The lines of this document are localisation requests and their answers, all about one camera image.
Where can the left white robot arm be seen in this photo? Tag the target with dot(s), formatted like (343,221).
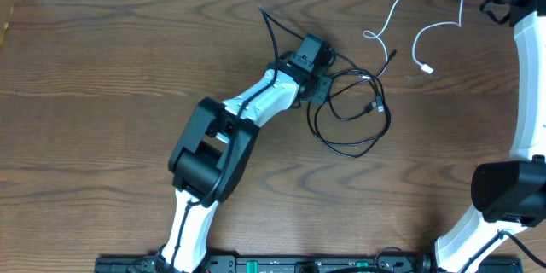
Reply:
(212,153)

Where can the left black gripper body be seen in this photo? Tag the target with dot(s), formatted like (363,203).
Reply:
(320,89)

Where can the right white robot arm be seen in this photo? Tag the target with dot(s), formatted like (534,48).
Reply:
(507,197)

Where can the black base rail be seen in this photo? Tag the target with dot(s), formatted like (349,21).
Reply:
(233,264)

